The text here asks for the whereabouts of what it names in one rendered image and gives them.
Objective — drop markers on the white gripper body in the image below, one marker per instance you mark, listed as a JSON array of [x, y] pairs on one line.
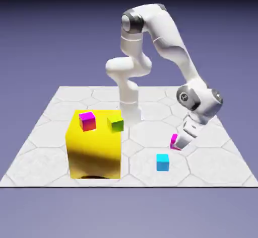
[[184, 140]]

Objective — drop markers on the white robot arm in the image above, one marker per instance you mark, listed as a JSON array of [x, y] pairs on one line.
[[171, 44]]

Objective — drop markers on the small cyan cube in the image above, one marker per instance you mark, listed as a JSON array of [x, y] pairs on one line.
[[162, 162]]

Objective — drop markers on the small green cube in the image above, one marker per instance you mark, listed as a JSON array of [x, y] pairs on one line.
[[116, 124]]

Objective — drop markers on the small magenta and red cube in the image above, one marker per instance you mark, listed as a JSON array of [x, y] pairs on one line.
[[87, 121]]

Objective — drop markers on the large yellow box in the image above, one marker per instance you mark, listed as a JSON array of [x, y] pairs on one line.
[[94, 151]]

